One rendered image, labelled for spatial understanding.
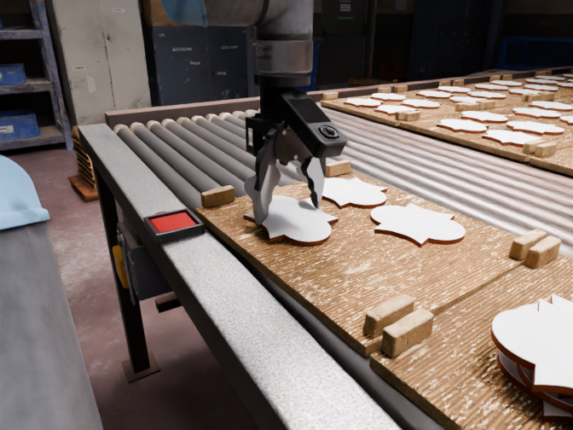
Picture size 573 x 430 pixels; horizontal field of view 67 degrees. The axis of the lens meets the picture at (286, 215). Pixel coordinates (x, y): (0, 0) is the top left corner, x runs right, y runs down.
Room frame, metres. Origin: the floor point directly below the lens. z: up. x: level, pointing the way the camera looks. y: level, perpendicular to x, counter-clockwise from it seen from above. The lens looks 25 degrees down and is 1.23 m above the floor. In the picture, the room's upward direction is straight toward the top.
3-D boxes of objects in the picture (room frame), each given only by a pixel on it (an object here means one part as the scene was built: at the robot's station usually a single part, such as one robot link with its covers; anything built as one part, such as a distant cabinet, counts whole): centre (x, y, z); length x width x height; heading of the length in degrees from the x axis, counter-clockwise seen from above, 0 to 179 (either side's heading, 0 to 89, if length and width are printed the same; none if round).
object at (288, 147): (0.63, 0.01, 1.10); 0.09 x 0.08 x 0.12; 35
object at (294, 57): (0.62, 0.01, 1.18); 0.08 x 0.08 x 0.05
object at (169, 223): (0.63, 0.18, 0.92); 0.06 x 0.06 x 0.01; 31
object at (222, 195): (0.68, 0.12, 0.95); 0.06 x 0.02 x 0.03; 125
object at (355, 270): (0.60, -0.10, 0.93); 0.41 x 0.35 x 0.02; 35
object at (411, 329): (0.34, -0.12, 0.95); 0.06 x 0.02 x 0.03; 126
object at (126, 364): (1.28, 0.56, 0.43); 0.12 x 0.12 x 0.85; 31
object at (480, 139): (1.23, -0.60, 0.94); 0.41 x 0.35 x 0.04; 30
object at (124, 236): (0.80, 0.29, 0.77); 0.14 x 0.11 x 0.18; 31
